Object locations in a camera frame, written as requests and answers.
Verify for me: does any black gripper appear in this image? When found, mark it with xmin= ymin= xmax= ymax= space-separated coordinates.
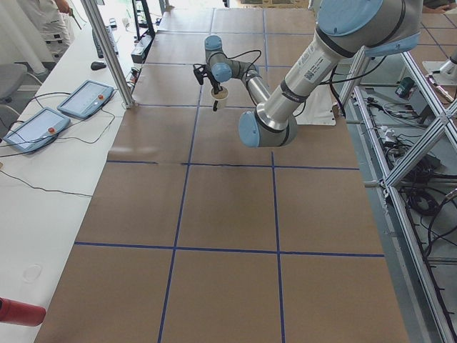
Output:
xmin=193 ymin=64 xmax=221 ymax=111

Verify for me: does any white mug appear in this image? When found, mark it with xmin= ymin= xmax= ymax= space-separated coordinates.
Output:
xmin=211 ymin=87 xmax=229 ymax=111

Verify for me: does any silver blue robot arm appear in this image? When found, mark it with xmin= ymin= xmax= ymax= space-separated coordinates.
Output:
xmin=194 ymin=0 xmax=423 ymax=147

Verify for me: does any black keyboard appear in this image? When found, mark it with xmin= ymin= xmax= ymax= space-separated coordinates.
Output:
xmin=91 ymin=24 xmax=119 ymax=59

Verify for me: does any black computer mouse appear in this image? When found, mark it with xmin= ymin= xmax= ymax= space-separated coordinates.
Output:
xmin=90 ymin=61 xmax=106 ymax=71

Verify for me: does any far teach pendant tablet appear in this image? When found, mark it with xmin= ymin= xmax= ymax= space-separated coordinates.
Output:
xmin=57 ymin=80 xmax=114 ymax=119

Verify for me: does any teach pendant tablet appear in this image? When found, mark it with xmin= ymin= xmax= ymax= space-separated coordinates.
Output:
xmin=57 ymin=80 xmax=114 ymax=119
xmin=4 ymin=107 xmax=71 ymax=153

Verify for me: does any brown paper table cover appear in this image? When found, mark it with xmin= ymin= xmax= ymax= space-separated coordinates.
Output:
xmin=36 ymin=9 xmax=408 ymax=342

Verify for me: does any person in white clothes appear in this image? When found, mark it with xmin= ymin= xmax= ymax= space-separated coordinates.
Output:
xmin=36 ymin=0 xmax=74 ymax=63

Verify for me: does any near teach pendant tablet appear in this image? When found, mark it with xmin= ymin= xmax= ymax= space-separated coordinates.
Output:
xmin=4 ymin=107 xmax=71 ymax=153

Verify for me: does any green power box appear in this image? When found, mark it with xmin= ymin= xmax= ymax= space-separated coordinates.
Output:
xmin=395 ymin=76 xmax=415 ymax=99

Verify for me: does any grey office chair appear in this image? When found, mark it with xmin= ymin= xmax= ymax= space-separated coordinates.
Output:
xmin=1 ymin=64 xmax=42 ymax=129

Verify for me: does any red cylinder bottle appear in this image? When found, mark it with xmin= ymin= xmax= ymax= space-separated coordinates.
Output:
xmin=1 ymin=298 xmax=46 ymax=327

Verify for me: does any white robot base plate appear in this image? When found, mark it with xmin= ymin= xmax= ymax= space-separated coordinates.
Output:
xmin=293 ymin=85 xmax=336 ymax=126

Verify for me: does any aluminium frame post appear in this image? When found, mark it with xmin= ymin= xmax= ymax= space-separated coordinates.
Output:
xmin=81 ymin=0 xmax=135 ymax=109

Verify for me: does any black cable bundle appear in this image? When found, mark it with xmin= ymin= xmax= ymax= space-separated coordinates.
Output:
xmin=371 ymin=92 xmax=457 ymax=258

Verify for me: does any aluminium truss frame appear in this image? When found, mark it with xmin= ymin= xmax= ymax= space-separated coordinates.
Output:
xmin=336 ymin=44 xmax=456 ymax=342

